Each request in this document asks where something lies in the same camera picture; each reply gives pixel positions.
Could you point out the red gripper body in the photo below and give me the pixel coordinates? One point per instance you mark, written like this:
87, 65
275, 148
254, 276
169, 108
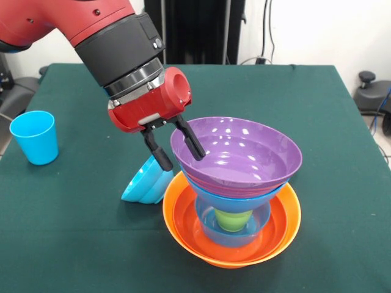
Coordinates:
153, 104

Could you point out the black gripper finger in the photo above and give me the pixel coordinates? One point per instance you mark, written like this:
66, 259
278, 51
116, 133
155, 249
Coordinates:
157, 149
190, 139

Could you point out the small light blue bowl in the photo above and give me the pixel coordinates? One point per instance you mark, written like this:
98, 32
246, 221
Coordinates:
146, 183

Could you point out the purple bowl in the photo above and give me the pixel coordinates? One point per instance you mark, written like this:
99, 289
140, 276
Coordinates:
244, 155

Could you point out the large blue bowl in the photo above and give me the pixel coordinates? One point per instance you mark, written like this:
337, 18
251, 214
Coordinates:
235, 202

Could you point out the red-orange bowl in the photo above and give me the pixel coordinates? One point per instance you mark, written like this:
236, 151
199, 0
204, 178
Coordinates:
183, 223

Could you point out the medium blue bowl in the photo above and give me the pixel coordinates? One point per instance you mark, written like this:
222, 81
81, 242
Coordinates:
204, 226

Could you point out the green cup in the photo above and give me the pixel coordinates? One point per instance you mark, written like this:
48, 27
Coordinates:
233, 218

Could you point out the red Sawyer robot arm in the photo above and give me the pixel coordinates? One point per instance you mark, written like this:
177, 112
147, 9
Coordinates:
91, 30

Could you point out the large orange bowl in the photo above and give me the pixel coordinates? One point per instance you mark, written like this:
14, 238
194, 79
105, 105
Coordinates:
170, 210

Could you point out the blue cup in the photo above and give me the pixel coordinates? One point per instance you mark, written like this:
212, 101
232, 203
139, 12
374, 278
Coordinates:
36, 140

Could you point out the black office chair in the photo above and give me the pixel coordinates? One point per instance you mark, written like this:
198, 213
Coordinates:
18, 91
369, 97

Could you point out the dark green tablecloth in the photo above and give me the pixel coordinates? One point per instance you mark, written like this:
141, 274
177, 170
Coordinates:
342, 183

